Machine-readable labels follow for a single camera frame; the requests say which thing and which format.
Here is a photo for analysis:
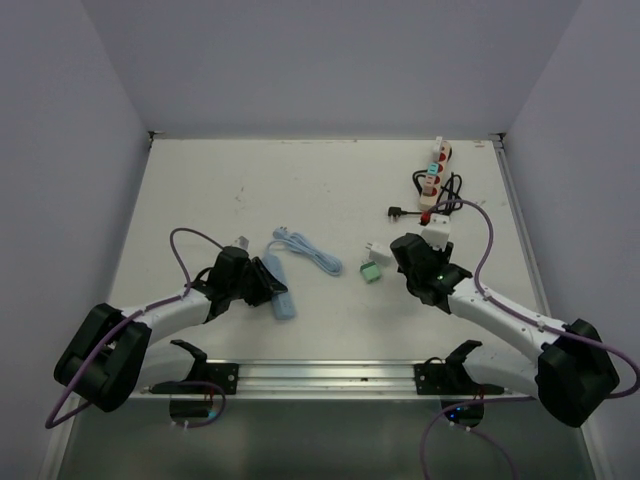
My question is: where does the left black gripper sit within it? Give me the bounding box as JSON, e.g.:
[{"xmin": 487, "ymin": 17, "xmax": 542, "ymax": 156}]
[{"xmin": 228, "ymin": 256, "xmax": 285, "ymax": 306}]

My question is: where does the green plug adapter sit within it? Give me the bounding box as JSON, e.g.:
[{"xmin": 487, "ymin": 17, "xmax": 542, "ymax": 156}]
[{"xmin": 359, "ymin": 261, "xmax": 382, "ymax": 284}]

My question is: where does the light blue cord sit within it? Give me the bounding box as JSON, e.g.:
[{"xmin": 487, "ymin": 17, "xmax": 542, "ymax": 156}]
[{"xmin": 267, "ymin": 227, "xmax": 345, "ymax": 277}]

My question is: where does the light blue power strip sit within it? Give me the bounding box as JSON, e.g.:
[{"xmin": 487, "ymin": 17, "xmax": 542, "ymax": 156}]
[{"xmin": 262, "ymin": 253, "xmax": 296, "ymax": 320}]

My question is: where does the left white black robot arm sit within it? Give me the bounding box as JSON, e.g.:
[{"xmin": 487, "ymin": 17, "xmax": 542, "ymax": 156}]
[{"xmin": 54, "ymin": 246, "xmax": 288, "ymax": 412}]

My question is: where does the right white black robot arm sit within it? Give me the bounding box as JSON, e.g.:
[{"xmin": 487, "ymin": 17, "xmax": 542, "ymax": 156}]
[{"xmin": 390, "ymin": 233, "xmax": 620, "ymax": 427}]

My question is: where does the cyan plug on strip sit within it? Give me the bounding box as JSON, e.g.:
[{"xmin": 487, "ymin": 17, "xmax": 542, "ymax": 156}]
[{"xmin": 426, "ymin": 162, "xmax": 440, "ymax": 177}]

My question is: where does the beige red power strip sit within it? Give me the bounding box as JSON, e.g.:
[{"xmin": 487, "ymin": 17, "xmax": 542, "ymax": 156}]
[{"xmin": 418, "ymin": 137, "xmax": 452, "ymax": 212}]

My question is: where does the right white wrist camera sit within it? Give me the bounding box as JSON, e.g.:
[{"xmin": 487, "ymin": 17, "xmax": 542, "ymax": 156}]
[{"xmin": 420, "ymin": 212, "xmax": 451, "ymax": 251}]

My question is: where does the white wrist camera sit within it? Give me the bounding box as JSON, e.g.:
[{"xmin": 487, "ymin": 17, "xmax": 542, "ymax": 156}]
[
  {"xmin": 233, "ymin": 236, "xmax": 249, "ymax": 250},
  {"xmin": 420, "ymin": 212, "xmax": 451, "ymax": 251}
]

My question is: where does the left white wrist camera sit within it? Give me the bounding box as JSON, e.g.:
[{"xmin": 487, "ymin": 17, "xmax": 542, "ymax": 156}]
[{"xmin": 233, "ymin": 236, "xmax": 249, "ymax": 250}]

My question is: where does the black power cord with plug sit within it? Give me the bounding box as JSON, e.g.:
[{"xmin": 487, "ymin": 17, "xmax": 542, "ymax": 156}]
[{"xmin": 387, "ymin": 168, "xmax": 465, "ymax": 222}]

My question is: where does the aluminium mounting rail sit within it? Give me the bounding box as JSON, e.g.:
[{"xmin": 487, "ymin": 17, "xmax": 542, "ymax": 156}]
[{"xmin": 74, "ymin": 357, "xmax": 541, "ymax": 401}]

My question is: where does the right aluminium side rail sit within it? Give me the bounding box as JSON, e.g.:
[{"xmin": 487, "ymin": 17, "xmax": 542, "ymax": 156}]
[{"xmin": 488, "ymin": 133, "xmax": 551, "ymax": 316}]

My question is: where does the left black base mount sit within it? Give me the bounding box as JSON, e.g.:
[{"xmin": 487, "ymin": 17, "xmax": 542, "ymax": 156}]
[{"xmin": 143, "ymin": 339, "xmax": 239, "ymax": 395}]

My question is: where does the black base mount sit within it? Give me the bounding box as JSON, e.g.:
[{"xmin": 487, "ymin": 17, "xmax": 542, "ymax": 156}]
[
  {"xmin": 413, "ymin": 340, "xmax": 505, "ymax": 396},
  {"xmin": 143, "ymin": 339, "xmax": 239, "ymax": 395}
]

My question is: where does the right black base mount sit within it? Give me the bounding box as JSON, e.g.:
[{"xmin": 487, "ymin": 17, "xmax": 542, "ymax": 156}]
[{"xmin": 413, "ymin": 340, "xmax": 505, "ymax": 396}]

